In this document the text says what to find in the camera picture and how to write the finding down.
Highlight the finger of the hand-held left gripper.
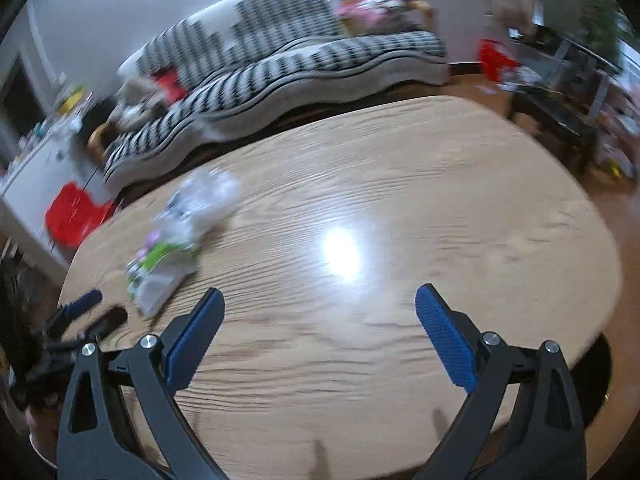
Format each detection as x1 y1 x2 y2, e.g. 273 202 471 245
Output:
47 290 103 333
50 306 128 350

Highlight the red cloth item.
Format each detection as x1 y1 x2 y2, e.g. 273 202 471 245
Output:
152 70 188 103

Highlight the pink cartoon pillow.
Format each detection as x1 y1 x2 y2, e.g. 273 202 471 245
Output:
335 0 426 36

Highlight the green potted plant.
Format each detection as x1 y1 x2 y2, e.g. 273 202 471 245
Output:
580 0 631 66

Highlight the white cabinet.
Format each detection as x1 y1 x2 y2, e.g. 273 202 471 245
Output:
0 125 108 271

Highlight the black metal bench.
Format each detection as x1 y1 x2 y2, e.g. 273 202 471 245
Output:
510 80 601 176

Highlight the red plastic bag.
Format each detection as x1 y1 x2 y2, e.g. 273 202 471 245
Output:
475 37 521 83

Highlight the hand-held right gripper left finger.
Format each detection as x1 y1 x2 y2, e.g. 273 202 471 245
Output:
56 287 231 480

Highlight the clear plastic bag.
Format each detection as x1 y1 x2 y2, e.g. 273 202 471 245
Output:
155 167 243 241

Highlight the purple round object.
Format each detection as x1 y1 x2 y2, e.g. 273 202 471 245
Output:
142 230 166 256

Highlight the white grey packet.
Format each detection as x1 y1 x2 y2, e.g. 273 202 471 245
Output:
127 260 198 318

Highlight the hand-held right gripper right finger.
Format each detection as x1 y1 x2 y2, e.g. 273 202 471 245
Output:
410 283 586 480

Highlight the black white patterned sofa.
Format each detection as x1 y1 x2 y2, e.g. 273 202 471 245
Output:
102 0 451 196

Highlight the yellow box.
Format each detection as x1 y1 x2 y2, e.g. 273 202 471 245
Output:
56 91 86 113

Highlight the red plastic chair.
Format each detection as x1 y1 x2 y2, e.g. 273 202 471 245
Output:
44 182 118 248

